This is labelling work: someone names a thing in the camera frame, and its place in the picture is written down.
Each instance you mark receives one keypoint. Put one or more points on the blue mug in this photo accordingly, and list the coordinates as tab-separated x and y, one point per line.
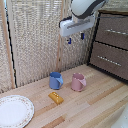
55	81

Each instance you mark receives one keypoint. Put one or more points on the yellow rectangular block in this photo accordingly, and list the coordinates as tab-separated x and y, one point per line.
56	97

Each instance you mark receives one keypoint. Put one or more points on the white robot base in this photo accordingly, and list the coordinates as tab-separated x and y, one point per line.
121	120

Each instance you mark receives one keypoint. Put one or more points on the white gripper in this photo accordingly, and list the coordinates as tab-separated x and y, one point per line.
76	26

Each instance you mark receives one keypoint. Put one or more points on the white floral rim plate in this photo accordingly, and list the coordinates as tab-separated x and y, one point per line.
14	111

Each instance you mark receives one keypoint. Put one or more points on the dark drawer cabinet frame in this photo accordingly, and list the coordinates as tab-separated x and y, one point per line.
93	36

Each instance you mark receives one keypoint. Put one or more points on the pink mug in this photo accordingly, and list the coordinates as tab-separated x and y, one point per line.
77	83

